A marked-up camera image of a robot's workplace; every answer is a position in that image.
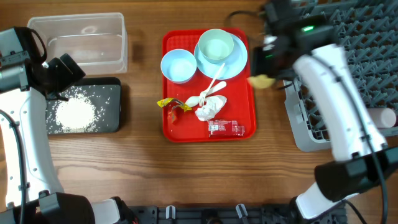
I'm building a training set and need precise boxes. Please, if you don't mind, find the white plastic spoon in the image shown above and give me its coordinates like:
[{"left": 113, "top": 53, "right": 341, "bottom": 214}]
[{"left": 185, "top": 80, "right": 228, "bottom": 108}]

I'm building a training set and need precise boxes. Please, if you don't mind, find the red serving tray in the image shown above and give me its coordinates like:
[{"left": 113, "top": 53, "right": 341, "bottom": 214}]
[{"left": 162, "top": 28, "right": 257, "bottom": 143}]

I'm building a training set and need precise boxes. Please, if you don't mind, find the white plastic fork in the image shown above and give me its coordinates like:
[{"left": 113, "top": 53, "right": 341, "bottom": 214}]
[{"left": 198, "top": 63, "right": 225, "bottom": 107}]

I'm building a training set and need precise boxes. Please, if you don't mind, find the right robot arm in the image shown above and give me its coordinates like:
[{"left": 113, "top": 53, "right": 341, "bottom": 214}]
[{"left": 252, "top": 1, "right": 397, "bottom": 223}]

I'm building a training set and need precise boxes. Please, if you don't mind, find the light blue plate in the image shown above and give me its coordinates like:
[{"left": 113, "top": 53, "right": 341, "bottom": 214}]
[{"left": 194, "top": 34, "right": 248, "bottom": 80}]

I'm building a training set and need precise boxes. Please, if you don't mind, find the mint green bowl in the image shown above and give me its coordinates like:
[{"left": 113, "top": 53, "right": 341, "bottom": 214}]
[{"left": 198, "top": 29, "right": 234, "bottom": 63}]

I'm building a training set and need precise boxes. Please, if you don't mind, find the pink plastic cup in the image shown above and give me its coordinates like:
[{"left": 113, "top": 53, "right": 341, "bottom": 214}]
[{"left": 368, "top": 108, "right": 397, "bottom": 128}]

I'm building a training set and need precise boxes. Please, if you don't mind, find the black plastic tray bin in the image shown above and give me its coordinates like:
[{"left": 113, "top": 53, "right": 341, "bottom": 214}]
[{"left": 45, "top": 77, "right": 122, "bottom": 135}]

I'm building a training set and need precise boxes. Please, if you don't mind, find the white napkin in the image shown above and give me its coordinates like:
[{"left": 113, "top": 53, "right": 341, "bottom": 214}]
[{"left": 195, "top": 95, "right": 227, "bottom": 121}]

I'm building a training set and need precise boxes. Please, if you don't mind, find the yellow snack wrapper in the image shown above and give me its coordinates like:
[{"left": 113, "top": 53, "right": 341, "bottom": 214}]
[{"left": 157, "top": 98, "right": 192, "bottom": 123}]

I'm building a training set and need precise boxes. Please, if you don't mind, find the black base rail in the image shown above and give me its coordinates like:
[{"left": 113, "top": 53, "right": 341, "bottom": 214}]
[{"left": 127, "top": 203, "right": 348, "bottom": 224}]

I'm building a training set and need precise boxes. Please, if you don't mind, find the grey dishwasher rack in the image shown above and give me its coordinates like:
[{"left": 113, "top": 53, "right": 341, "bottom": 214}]
[{"left": 264, "top": 0, "right": 398, "bottom": 152}]

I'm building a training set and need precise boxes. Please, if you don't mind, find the yellow plastic cup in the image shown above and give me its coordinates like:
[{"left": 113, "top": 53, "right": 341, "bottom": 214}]
[{"left": 248, "top": 74, "right": 276, "bottom": 89}]

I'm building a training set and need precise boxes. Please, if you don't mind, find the red snack wrapper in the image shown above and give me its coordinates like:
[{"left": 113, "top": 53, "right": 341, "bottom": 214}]
[{"left": 208, "top": 120, "right": 245, "bottom": 137}]

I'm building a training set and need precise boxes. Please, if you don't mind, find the white rice pile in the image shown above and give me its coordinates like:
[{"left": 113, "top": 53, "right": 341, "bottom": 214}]
[{"left": 45, "top": 86, "right": 111, "bottom": 134}]

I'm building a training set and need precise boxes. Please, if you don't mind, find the light blue bowl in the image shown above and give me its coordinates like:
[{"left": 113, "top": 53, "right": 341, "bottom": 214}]
[{"left": 160, "top": 49, "right": 197, "bottom": 84}]

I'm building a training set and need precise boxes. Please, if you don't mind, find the clear plastic bin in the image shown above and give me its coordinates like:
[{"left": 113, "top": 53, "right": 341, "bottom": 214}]
[{"left": 27, "top": 12, "right": 128, "bottom": 75}]

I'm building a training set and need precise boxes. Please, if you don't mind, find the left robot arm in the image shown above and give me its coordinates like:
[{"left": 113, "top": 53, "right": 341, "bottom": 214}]
[{"left": 1, "top": 27, "right": 137, "bottom": 223}]

